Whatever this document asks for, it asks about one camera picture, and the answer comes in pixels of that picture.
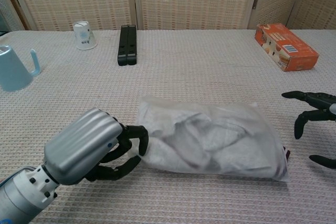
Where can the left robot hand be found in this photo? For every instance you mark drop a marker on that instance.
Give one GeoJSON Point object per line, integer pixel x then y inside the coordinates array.
{"type": "Point", "coordinates": [89, 146]}

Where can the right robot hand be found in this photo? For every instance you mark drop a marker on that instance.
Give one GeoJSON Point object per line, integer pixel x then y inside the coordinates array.
{"type": "Point", "coordinates": [312, 119]}

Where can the clear plastic bag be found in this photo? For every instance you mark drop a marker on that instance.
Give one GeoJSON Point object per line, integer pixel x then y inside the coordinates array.
{"type": "Point", "coordinates": [210, 137]}

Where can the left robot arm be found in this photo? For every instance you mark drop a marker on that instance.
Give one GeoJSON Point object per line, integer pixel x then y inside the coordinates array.
{"type": "Point", "coordinates": [23, 195]}

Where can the white clothes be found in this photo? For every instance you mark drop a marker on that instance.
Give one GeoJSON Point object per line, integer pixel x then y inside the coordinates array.
{"type": "Point", "coordinates": [210, 140]}

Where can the orange cardboard box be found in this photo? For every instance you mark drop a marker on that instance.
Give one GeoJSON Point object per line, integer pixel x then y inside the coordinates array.
{"type": "Point", "coordinates": [286, 47]}

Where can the woven pinkish tablecloth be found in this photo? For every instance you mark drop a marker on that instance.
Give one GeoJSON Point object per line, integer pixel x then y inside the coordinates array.
{"type": "Point", "coordinates": [168, 119]}

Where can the light blue plastic mug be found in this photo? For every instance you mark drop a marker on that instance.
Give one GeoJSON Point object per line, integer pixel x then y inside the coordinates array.
{"type": "Point", "coordinates": [15, 68]}

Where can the black folding stand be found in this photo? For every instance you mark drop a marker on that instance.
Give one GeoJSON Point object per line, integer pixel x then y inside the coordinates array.
{"type": "Point", "coordinates": [127, 44]}

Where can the white paper cup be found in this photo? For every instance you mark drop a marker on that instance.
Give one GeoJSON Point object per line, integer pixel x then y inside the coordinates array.
{"type": "Point", "coordinates": [85, 36]}

